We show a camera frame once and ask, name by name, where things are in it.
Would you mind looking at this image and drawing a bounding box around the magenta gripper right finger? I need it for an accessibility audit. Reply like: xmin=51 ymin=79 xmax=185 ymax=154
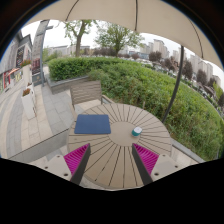
xmin=131 ymin=143 xmax=183 ymax=186

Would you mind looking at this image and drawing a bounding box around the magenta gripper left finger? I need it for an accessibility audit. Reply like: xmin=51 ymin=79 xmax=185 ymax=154
xmin=43 ymin=143 xmax=92 ymax=186

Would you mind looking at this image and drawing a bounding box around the white teal computer mouse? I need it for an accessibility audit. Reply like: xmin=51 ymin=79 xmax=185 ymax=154
xmin=131 ymin=127 xmax=142 ymax=137

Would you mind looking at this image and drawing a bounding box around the blue mouse pad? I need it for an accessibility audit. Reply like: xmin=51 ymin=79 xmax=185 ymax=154
xmin=74 ymin=114 xmax=111 ymax=134

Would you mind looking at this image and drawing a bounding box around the round slatted wooden table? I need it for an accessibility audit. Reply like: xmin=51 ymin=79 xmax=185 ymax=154
xmin=67 ymin=103 xmax=172 ymax=189

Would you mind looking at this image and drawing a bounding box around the green hedge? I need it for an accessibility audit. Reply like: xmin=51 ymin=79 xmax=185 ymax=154
xmin=48 ymin=57 xmax=224 ymax=161

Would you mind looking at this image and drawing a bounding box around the grey patio chair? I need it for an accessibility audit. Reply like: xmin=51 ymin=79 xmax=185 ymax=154
xmin=70 ymin=80 xmax=112 ymax=117

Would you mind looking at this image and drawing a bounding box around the white planter box near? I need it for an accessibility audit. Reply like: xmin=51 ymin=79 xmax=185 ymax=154
xmin=21 ymin=88 xmax=36 ymax=120

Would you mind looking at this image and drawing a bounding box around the white planter box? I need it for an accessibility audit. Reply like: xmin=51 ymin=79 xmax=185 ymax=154
xmin=21 ymin=88 xmax=36 ymax=120
xmin=21 ymin=59 xmax=32 ymax=85

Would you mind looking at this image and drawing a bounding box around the dark umbrella pole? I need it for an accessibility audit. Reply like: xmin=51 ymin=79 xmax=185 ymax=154
xmin=162 ymin=45 xmax=184 ymax=124

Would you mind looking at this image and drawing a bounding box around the white planter box far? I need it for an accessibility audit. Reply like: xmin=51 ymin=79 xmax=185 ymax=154
xmin=21 ymin=59 xmax=32 ymax=85

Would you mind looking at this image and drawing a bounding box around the leafy green tree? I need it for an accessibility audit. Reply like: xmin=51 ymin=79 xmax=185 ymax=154
xmin=94 ymin=22 xmax=144 ymax=55

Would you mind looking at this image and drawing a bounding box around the tree with thick trunk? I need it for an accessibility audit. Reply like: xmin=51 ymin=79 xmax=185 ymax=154
xmin=64 ymin=20 xmax=96 ymax=57

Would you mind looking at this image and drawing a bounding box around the grey stone pillar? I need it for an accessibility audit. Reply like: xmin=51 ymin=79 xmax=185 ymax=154
xmin=32 ymin=20 xmax=49 ymax=86

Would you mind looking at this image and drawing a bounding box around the beige patio umbrella canopy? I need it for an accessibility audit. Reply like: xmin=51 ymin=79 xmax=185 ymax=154
xmin=26 ymin=0 xmax=224 ymax=70

